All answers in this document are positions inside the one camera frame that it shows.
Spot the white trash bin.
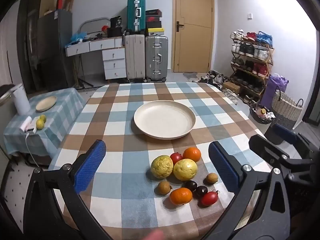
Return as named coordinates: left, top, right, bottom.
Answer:
left=12, top=84, right=30, bottom=114

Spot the beige suitcase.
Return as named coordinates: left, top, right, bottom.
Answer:
left=124, top=34, right=146, bottom=82

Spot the large cream plate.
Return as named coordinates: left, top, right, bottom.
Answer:
left=134, top=100, right=197, bottom=140

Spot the orange mandarin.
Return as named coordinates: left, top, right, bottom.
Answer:
left=183, top=147, right=202, bottom=162
left=169, top=187, right=193, bottom=205

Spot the dark round basket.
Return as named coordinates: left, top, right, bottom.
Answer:
left=249, top=102, right=276, bottom=125

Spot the silver suitcase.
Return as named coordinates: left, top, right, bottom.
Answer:
left=145, top=35, right=168, bottom=82

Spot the yellow black shoe box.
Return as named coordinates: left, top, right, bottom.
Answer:
left=147, top=27, right=165, bottom=37

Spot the blue checkered side table cloth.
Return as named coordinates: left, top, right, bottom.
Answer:
left=4, top=87, right=87, bottom=160

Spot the grey refrigerator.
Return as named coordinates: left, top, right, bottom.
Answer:
left=37, top=9, right=73, bottom=90

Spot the purple bag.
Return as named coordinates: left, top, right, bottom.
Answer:
left=261, top=74, right=289, bottom=108

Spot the pair of white sandals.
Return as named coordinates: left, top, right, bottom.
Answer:
left=221, top=89, right=238, bottom=104

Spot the dark purple plum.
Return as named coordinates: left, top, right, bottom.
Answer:
left=184, top=180, right=198, bottom=192
left=195, top=185, right=208, bottom=198

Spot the brown blue checkered tablecloth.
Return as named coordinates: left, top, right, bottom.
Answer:
left=47, top=82, right=273, bottom=240

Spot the person's left hand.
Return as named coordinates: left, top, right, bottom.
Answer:
left=144, top=230, right=165, bottom=240

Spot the white cable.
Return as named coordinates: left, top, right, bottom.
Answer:
left=25, top=131, right=40, bottom=168

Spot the small wooden plate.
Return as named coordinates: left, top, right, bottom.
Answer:
left=35, top=96, right=58, bottom=112

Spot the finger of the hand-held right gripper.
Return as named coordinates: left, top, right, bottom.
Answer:
left=272, top=124, right=304, bottom=145
left=249, top=134, right=291, bottom=171

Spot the teal suitcase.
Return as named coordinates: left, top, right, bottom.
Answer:
left=127, top=0, right=146, bottom=32

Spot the blue bag with white print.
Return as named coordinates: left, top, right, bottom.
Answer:
left=256, top=31, right=273, bottom=46

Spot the black printed box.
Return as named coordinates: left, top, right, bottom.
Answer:
left=110, top=16, right=123, bottom=28

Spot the small cardboard box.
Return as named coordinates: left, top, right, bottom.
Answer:
left=222, top=81, right=241, bottom=94

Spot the yellow bumpy guava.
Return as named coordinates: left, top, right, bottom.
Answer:
left=150, top=155, right=174, bottom=179
left=173, top=159, right=198, bottom=181

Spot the wooden shoe rack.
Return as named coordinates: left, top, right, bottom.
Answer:
left=230, top=36, right=275, bottom=103

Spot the red tomato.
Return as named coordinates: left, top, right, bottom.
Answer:
left=200, top=191, right=220, bottom=207
left=170, top=152, right=183, bottom=165

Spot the dark wardrobe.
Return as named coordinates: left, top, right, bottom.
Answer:
left=17, top=0, right=45, bottom=94

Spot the black bag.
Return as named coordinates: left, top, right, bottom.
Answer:
left=107, top=27, right=123, bottom=37

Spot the woven grey basket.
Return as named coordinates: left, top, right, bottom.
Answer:
left=271, top=89, right=304, bottom=130

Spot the blue plastic bag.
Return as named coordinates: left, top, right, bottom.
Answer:
left=71, top=31, right=88, bottom=43

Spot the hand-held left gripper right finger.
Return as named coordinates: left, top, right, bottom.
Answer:
left=200, top=141, right=292, bottom=240

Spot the grey curved metal frame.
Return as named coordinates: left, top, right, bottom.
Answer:
left=79, top=17, right=111, bottom=34

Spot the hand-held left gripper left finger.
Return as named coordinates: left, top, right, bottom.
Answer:
left=24, top=139, right=113, bottom=240

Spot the wooden door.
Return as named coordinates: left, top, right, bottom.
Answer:
left=172, top=0, right=215, bottom=73

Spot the group of shoes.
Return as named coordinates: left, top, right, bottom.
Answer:
left=230, top=29, right=269, bottom=103

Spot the white handheld device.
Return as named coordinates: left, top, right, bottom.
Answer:
left=19, top=116, right=38, bottom=133

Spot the pile of loose shoes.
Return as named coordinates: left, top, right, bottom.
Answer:
left=192, top=70, right=225, bottom=84

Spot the white desk with drawers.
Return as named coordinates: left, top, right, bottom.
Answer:
left=65, top=36, right=127, bottom=84

